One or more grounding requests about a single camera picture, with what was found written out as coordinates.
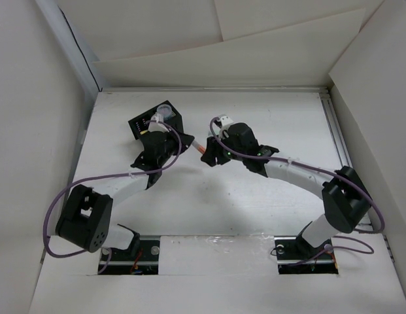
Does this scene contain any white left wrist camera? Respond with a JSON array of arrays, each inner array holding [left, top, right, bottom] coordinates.
[[150, 113, 165, 123]]

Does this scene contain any clear jar of paper clips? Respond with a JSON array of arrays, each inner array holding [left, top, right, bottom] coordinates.
[[156, 104, 173, 120]]

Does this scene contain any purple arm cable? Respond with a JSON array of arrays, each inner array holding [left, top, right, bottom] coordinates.
[[209, 114, 386, 268], [42, 119, 182, 274]]

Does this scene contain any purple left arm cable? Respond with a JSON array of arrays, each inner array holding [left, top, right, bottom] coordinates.
[[42, 119, 182, 274]]

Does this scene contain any orange highlighter marker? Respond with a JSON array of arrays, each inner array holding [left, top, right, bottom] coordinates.
[[192, 141, 206, 154]]

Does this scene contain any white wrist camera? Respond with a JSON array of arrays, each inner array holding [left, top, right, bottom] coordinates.
[[150, 113, 165, 123], [214, 114, 234, 129]]

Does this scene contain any black two-compartment organizer box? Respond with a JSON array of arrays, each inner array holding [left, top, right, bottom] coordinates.
[[128, 100, 184, 140]]

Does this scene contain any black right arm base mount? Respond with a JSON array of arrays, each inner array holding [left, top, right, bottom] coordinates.
[[270, 233, 339, 275]]

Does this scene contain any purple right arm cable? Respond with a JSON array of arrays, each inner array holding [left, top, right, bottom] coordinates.
[[209, 114, 386, 268]]

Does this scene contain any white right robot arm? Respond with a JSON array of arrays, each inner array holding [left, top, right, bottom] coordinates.
[[201, 116, 373, 258]]

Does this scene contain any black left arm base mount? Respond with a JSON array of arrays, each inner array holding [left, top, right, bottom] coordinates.
[[97, 224, 161, 275]]

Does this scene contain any aluminium rail back edge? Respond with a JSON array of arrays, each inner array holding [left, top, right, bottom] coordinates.
[[102, 86, 329, 94]]

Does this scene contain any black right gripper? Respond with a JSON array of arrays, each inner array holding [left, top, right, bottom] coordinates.
[[200, 131, 246, 167]]

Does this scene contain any aluminium rail edge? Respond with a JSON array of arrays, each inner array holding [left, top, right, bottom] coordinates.
[[102, 86, 329, 94], [319, 88, 352, 166]]

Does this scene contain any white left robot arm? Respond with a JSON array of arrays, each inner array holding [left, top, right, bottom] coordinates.
[[56, 130, 194, 260]]

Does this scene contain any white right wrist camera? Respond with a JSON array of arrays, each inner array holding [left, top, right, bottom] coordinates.
[[214, 114, 234, 129]]

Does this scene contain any aluminium rail right edge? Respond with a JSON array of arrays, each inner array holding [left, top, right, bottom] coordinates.
[[319, 88, 352, 166]]

